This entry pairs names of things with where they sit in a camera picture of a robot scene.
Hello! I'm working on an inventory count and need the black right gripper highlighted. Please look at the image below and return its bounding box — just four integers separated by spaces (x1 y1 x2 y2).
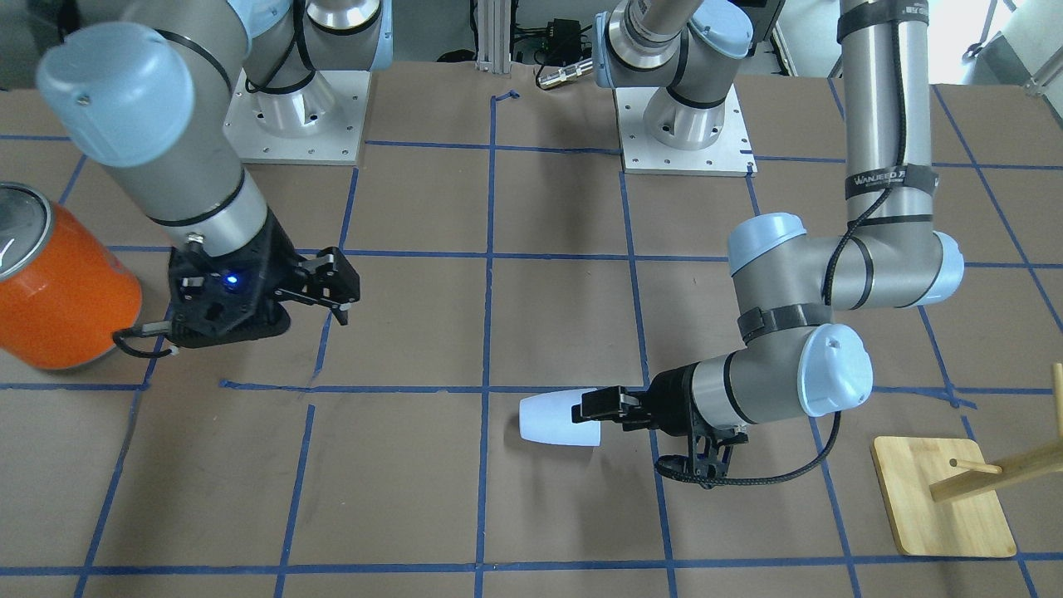
167 212 361 349

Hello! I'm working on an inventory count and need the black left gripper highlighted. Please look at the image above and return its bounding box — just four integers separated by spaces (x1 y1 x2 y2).
571 366 747 488

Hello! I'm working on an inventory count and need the light blue plastic cup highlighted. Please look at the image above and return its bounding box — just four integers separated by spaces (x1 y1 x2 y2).
517 389 601 447

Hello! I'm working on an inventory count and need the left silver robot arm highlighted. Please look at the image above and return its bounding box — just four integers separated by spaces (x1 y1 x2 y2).
520 1 964 488

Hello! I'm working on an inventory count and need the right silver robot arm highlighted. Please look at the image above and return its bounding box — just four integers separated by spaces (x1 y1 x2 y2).
32 1 390 393

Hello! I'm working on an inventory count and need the orange metal can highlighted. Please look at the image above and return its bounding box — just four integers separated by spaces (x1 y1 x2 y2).
1 182 144 370

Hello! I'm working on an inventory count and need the silver metal connector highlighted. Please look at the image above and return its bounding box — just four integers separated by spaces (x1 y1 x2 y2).
536 58 595 91

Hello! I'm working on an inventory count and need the wooden mug rack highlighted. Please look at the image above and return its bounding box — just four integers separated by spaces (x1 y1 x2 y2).
870 362 1063 558

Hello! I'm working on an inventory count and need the black power adapter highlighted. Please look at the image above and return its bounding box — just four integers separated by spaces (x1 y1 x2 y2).
544 18 583 56

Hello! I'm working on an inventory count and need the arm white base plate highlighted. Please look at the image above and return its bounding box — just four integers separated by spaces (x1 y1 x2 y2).
223 71 372 166
615 86 758 177

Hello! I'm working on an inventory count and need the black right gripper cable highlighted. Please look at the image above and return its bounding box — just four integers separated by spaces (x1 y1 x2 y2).
112 324 181 359

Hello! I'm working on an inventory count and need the aluminium extrusion post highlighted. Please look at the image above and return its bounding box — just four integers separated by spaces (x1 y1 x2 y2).
474 0 513 76

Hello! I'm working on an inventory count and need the black braided cable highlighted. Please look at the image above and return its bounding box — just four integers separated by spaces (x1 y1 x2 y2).
654 0 910 486

